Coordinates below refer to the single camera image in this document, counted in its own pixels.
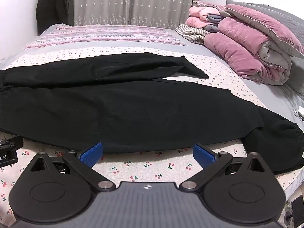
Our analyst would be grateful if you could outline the grey quilted cover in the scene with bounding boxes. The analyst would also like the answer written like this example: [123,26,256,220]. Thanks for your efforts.
[247,2,304,124]

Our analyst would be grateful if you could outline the cherry print bed sheet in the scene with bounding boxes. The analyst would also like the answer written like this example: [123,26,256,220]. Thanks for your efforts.
[0,46,304,228]

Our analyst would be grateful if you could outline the pink striped blanket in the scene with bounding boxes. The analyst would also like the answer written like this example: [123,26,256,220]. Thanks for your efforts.
[24,24,189,50]

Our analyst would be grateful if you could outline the striped cloth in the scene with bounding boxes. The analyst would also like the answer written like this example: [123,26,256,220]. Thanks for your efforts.
[175,24,212,46]

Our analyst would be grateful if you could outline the black pants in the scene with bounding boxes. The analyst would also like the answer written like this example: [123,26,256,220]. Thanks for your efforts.
[0,52,304,175]

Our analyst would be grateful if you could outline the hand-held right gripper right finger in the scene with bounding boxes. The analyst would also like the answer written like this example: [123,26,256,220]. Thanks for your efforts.
[179,143,270,192]

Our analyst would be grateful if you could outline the pink velvet quilt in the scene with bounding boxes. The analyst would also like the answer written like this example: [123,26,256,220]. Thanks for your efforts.
[204,3,304,86]

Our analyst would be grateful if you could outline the pink folded garment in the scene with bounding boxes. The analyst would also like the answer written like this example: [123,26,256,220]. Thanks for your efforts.
[185,1,232,33]

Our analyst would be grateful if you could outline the black device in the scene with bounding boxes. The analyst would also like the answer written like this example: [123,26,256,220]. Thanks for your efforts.
[285,196,304,228]

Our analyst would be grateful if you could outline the dark hanging clothes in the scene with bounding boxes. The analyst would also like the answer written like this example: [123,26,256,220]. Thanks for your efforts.
[36,0,75,35]

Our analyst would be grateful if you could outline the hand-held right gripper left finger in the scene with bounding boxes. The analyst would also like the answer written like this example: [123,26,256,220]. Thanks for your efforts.
[26,142,117,192]

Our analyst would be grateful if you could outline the grey star print curtain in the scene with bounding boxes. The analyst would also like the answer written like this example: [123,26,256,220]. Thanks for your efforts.
[73,0,202,26]

